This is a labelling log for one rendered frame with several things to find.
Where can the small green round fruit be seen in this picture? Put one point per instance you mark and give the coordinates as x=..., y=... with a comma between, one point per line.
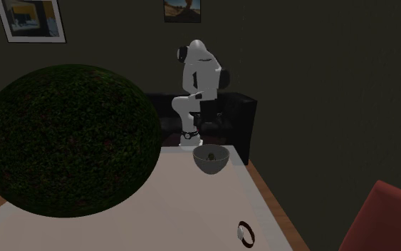
x=211, y=157

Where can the white table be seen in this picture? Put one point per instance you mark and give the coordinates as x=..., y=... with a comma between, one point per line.
x=186, y=215

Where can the black sofa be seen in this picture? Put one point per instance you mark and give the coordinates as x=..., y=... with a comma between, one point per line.
x=238, y=118

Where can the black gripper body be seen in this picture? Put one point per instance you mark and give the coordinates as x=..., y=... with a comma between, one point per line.
x=208, y=108

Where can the small unframed wall picture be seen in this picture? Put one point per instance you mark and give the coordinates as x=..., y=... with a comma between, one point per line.
x=182, y=10

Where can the red armchair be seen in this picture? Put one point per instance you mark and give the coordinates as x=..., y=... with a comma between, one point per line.
x=387, y=222

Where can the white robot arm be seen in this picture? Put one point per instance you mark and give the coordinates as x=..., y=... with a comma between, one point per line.
x=200, y=74

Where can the grey bowl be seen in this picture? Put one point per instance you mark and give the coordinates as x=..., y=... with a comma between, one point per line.
x=211, y=166

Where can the black wristwatch with white face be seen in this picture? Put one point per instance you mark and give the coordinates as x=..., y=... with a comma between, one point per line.
x=242, y=232

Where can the white framed wall picture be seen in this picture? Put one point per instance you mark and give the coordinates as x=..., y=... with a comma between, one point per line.
x=30, y=21

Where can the dark green leafy sphere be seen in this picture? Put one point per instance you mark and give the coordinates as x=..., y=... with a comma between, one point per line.
x=68, y=139

